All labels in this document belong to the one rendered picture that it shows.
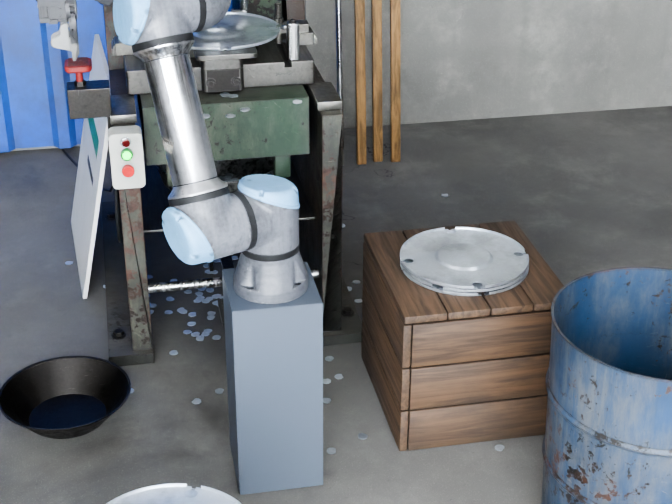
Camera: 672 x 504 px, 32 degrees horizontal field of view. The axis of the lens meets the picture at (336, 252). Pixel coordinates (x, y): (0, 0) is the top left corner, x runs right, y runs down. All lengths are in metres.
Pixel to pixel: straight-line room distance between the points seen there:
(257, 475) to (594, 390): 0.76
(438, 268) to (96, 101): 0.86
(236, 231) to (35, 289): 1.26
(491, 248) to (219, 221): 0.77
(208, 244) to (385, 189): 1.76
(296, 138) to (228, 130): 0.17
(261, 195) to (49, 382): 0.90
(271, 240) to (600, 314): 0.70
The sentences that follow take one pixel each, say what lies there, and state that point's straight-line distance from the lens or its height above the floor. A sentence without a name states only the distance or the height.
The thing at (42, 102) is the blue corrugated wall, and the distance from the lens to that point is 4.24.
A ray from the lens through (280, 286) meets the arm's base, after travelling 2.33.
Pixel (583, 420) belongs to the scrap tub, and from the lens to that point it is 2.26.
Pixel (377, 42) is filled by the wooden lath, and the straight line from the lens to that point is 4.02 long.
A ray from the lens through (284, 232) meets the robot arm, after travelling 2.30.
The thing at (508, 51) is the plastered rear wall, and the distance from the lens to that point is 4.48.
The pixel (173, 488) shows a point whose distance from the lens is 2.07.
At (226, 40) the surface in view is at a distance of 2.81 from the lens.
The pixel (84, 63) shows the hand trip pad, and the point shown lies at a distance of 2.76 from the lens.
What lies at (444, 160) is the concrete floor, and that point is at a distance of 4.15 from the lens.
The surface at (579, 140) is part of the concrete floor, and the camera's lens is 4.39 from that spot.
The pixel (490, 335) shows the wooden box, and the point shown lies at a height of 0.28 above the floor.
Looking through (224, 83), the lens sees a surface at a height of 0.67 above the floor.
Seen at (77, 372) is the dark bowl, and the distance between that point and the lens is 2.94.
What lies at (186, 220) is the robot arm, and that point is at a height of 0.66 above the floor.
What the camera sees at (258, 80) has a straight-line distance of 2.90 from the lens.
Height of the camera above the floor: 1.62
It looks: 28 degrees down
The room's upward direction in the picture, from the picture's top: straight up
